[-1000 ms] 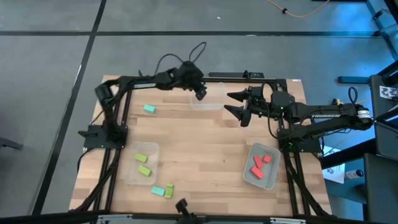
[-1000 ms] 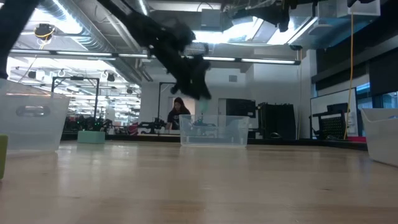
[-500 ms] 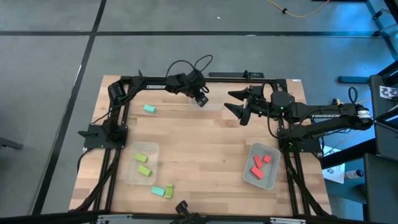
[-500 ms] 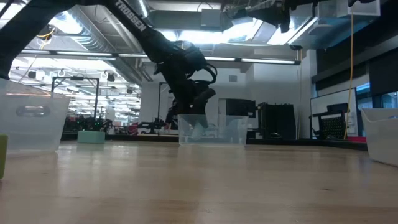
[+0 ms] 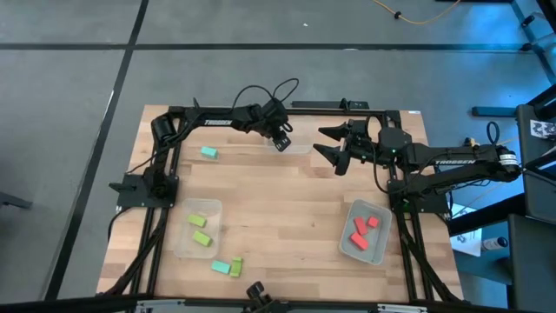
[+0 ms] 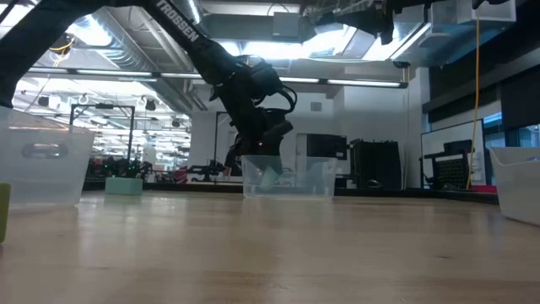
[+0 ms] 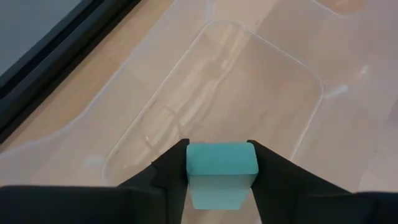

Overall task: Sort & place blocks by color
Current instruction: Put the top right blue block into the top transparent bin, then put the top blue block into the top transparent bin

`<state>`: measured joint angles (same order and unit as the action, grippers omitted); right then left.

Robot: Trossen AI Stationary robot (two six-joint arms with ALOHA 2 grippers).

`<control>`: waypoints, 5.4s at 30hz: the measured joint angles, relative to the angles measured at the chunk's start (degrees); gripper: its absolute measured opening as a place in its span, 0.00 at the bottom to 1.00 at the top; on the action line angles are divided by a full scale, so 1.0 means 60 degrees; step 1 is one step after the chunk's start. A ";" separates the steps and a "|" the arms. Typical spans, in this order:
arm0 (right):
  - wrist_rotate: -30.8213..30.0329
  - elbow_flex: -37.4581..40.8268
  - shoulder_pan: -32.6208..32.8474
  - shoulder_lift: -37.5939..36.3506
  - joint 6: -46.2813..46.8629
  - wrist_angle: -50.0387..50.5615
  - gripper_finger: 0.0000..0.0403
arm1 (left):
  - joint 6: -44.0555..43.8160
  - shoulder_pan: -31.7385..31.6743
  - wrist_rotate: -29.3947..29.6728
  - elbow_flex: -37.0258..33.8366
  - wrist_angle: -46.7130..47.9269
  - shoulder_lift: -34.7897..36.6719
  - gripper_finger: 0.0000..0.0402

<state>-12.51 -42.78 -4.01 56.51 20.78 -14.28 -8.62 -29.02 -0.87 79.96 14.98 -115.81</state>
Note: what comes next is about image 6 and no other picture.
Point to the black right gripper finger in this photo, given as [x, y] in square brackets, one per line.
[346, 19]

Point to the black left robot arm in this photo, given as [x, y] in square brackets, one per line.
[181, 29]

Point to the black background robot arm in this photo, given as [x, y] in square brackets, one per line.
[206, 171]

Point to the person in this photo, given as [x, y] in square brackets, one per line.
[233, 160]

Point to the grey ceiling unit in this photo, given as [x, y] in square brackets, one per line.
[287, 25]

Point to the black cabinet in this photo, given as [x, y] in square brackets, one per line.
[375, 164]

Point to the whiteboard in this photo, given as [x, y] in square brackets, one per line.
[434, 139]

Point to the background robot station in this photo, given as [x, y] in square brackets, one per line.
[126, 169]

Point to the long linear ceiling light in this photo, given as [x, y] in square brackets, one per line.
[126, 72]

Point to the black perforated cart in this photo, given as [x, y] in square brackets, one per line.
[453, 173]

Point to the red low box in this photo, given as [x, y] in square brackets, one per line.
[483, 189]

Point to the white translucent plastic bin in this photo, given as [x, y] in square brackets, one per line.
[521, 190]

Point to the green foam block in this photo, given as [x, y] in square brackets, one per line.
[3, 211]

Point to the black wall screen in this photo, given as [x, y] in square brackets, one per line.
[327, 147]

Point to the black aluminium table frame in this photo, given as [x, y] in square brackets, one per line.
[211, 186]

